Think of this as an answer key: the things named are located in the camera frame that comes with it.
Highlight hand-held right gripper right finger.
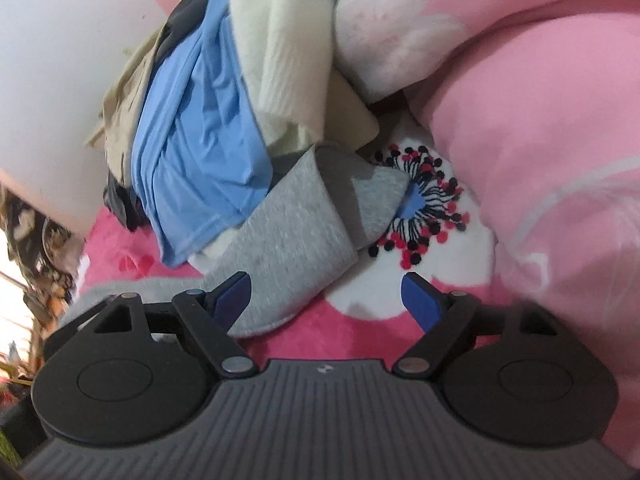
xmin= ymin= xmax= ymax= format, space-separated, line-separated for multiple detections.
xmin=392 ymin=271 xmax=567 ymax=378

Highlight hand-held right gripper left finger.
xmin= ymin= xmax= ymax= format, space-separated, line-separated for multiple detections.
xmin=80 ymin=271 xmax=258 ymax=379

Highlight grey sweatshirt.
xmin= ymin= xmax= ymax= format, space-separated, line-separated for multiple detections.
xmin=82 ymin=145 xmax=411 ymax=338

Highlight white garment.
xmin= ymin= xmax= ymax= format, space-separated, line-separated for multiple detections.
xmin=190 ymin=230 xmax=241 ymax=271

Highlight pink floral bed blanket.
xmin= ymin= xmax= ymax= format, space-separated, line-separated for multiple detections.
xmin=75 ymin=110 xmax=501 ymax=366

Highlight dark grey garment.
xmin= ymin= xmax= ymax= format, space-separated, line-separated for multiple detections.
xmin=104 ymin=167 xmax=158 ymax=233

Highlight light blue shirt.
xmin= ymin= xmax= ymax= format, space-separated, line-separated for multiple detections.
xmin=130 ymin=0 xmax=273 ymax=268

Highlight black wheelchair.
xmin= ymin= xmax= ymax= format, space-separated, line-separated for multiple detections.
xmin=0 ymin=185 xmax=88 ymax=321

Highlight light pink quilt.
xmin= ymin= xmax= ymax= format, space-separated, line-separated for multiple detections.
xmin=335 ymin=0 xmax=640 ymax=411

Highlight khaki pants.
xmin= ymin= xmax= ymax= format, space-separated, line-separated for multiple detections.
xmin=84 ymin=35 xmax=171 ymax=186

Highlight cream sweater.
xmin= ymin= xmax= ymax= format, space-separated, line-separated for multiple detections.
xmin=227 ymin=0 xmax=381 ymax=156

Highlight dark navy garment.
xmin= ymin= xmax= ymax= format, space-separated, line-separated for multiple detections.
xmin=162 ymin=0 xmax=221 ymax=61

